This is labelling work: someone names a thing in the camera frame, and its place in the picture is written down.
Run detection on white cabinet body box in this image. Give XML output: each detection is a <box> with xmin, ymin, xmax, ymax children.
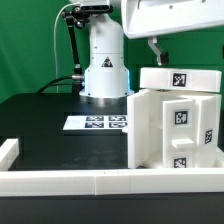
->
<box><xmin>127</xmin><ymin>89</ymin><xmax>221</xmax><ymax>168</ymax></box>

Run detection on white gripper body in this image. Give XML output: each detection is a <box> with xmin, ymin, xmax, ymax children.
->
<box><xmin>121</xmin><ymin>0</ymin><xmax>224</xmax><ymax>39</ymax></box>

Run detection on white marker base plate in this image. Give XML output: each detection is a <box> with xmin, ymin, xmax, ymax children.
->
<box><xmin>63</xmin><ymin>115</ymin><xmax>127</xmax><ymax>130</ymax></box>

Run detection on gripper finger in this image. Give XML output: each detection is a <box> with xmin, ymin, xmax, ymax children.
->
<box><xmin>148</xmin><ymin>37</ymin><xmax>168</xmax><ymax>66</ymax></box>

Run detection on white U-shaped frame wall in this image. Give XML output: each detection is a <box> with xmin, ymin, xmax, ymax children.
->
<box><xmin>0</xmin><ymin>139</ymin><xmax>224</xmax><ymax>197</ymax></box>

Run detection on black cables at base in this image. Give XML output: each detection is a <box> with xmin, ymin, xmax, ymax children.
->
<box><xmin>35</xmin><ymin>74</ymin><xmax>85</xmax><ymax>95</ymax></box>

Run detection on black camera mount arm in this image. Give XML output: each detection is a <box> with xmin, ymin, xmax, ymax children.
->
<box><xmin>62</xmin><ymin>4</ymin><xmax>113</xmax><ymax>92</ymax></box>

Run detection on white door panel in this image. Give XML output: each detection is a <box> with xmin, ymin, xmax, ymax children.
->
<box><xmin>162</xmin><ymin>99</ymin><xmax>196</xmax><ymax>168</ymax></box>

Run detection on white cable on mount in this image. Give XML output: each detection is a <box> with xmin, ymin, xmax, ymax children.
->
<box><xmin>53</xmin><ymin>1</ymin><xmax>81</xmax><ymax>94</ymax></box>

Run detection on white cabinet top block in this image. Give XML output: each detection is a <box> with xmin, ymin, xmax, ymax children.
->
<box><xmin>140</xmin><ymin>67</ymin><xmax>222</xmax><ymax>92</ymax></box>

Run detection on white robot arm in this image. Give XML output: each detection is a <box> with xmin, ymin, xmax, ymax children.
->
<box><xmin>69</xmin><ymin>0</ymin><xmax>224</xmax><ymax>102</ymax></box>

